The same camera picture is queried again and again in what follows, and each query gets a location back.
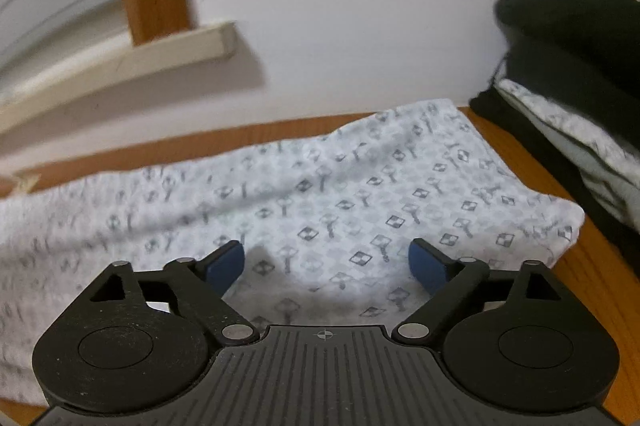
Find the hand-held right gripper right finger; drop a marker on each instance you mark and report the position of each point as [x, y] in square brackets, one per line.
[425, 268]

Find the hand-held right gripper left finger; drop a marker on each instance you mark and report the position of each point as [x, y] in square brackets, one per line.
[227, 267]

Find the white patterned pajama pants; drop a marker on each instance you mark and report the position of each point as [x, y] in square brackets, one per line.
[325, 186]

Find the pile of dark folded clothes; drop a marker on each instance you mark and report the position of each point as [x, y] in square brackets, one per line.
[607, 226]

